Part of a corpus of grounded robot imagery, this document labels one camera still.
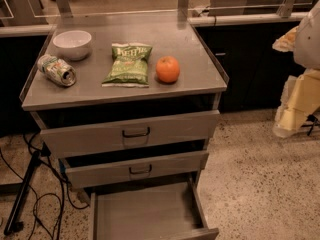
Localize grey middle drawer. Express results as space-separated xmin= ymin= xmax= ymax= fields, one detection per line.
xmin=66 ymin=151 xmax=208 ymax=189

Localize black floor cable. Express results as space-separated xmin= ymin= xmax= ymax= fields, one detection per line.
xmin=0 ymin=132 xmax=90 ymax=240

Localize orange fruit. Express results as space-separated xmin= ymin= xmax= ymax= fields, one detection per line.
xmin=156 ymin=56 xmax=180 ymax=83

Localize white ceramic bowl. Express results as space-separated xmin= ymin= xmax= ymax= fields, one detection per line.
xmin=53 ymin=30 xmax=92 ymax=61

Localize black tripod leg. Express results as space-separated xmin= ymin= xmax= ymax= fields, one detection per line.
xmin=4 ymin=151 xmax=40 ymax=236

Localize grey metal railing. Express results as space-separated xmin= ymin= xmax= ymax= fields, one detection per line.
xmin=0 ymin=0 xmax=320 ymax=38

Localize grey drawer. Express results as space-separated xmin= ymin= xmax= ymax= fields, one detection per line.
xmin=41 ymin=110 xmax=219 ymax=158
xmin=66 ymin=151 xmax=208 ymax=189
xmin=88 ymin=174 xmax=219 ymax=240

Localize crushed green soda can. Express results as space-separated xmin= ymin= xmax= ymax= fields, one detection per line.
xmin=37 ymin=54 xmax=76 ymax=87

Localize grey bottom drawer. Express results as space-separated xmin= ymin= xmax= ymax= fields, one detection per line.
xmin=88 ymin=174 xmax=219 ymax=240

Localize green jalapeno chip bag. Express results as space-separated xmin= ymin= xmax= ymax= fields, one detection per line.
xmin=102 ymin=43 xmax=152 ymax=88

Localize grey top drawer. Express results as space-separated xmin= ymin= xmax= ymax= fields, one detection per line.
xmin=41 ymin=110 xmax=219 ymax=158

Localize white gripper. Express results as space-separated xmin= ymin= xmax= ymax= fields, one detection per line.
xmin=272 ymin=1 xmax=320 ymax=138

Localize grey metal drawer cabinet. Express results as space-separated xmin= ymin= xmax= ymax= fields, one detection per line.
xmin=18 ymin=10 xmax=230 ymax=240

